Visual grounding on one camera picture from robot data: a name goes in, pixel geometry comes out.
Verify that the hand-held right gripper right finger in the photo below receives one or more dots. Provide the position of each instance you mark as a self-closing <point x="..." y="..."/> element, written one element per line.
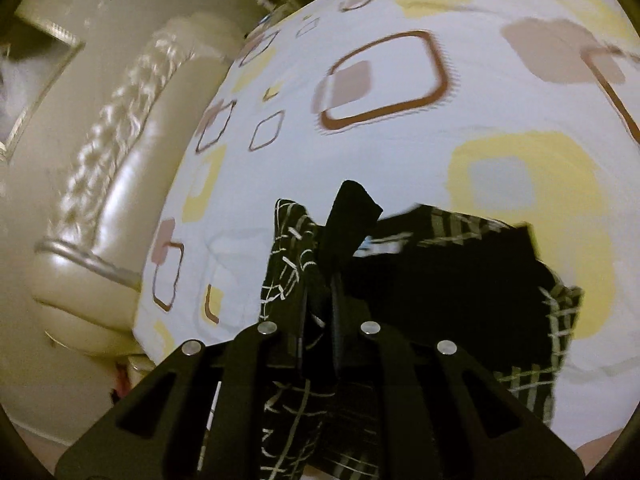
<point x="338" y="312"/>

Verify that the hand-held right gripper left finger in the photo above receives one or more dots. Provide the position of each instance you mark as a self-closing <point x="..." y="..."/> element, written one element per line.
<point x="304" y="312"/>

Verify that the black plaid garment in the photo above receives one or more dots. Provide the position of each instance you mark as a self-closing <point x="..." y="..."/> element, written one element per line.
<point x="465" y="290"/>

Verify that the white printed bed sheet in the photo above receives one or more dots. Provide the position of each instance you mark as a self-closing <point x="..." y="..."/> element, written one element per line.
<point x="400" y="160"/>

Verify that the cream padded headboard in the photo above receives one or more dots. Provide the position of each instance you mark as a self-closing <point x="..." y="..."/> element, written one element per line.
<point x="135" y="175"/>

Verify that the person's bare leg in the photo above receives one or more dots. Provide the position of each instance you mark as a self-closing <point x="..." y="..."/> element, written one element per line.
<point x="597" y="455"/>

